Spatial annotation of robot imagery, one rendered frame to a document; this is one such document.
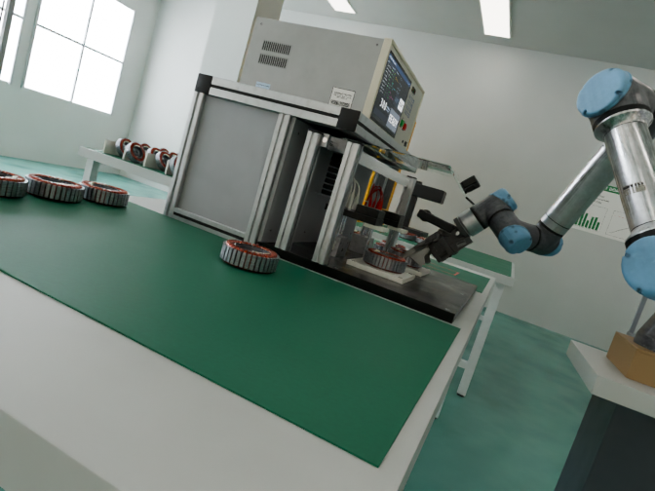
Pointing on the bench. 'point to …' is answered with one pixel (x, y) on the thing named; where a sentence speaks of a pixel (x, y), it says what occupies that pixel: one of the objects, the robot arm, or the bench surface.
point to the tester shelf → (322, 121)
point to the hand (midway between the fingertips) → (403, 257)
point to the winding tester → (327, 68)
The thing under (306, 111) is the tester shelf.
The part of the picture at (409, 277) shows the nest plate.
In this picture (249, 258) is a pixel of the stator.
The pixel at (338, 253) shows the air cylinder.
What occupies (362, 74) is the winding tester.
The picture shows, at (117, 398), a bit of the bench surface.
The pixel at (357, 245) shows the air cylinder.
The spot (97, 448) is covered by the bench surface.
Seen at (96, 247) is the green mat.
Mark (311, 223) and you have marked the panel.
